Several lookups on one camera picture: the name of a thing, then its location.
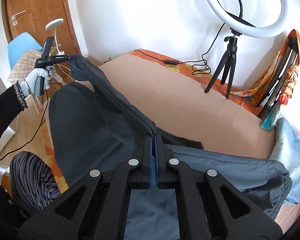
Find silver door handle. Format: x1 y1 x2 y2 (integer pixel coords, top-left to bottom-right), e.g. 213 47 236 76
11 10 26 26

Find pink beige blanket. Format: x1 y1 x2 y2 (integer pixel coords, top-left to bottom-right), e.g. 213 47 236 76
99 54 275 159

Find orange patterned scarf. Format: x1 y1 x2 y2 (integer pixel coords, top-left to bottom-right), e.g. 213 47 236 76
230 29 300 132

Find checkered beige cloth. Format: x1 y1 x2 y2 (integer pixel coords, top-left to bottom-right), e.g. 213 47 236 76
8 49 42 84

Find left black sleeve forearm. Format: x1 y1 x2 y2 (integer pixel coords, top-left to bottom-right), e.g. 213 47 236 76
0 80 30 138

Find light blue chair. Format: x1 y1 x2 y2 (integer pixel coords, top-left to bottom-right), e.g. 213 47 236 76
7 32 42 70

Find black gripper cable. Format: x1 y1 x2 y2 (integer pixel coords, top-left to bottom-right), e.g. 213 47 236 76
0 89 51 164

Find black ring light cable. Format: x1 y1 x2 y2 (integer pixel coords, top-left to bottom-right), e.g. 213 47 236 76
134 22 226 75

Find orange floral bedsheet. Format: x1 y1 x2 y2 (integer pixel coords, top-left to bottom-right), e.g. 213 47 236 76
129 49 262 116

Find striped grey trouser leg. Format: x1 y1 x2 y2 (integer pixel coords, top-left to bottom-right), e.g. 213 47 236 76
10 151 61 216

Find white desk lamp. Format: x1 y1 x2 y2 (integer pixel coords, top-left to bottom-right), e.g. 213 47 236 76
45 18 65 55

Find wooden door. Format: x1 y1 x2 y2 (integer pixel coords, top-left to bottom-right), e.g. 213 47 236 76
1 0 81 55

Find folded silver black tripod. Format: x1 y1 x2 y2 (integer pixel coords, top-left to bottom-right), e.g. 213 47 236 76
257 37 298 119

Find dark grey pants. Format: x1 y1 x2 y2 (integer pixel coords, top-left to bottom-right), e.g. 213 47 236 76
49 55 292 239

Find left white gloved hand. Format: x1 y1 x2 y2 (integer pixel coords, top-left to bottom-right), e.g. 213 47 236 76
24 68 51 98

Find white ring light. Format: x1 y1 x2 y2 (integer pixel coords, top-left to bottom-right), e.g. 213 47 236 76
206 0 295 38

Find folded light blue jeans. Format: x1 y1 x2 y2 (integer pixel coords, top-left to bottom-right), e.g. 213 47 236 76
269 118 300 205

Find black mini tripod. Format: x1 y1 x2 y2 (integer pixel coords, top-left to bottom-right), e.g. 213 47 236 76
204 28 242 99

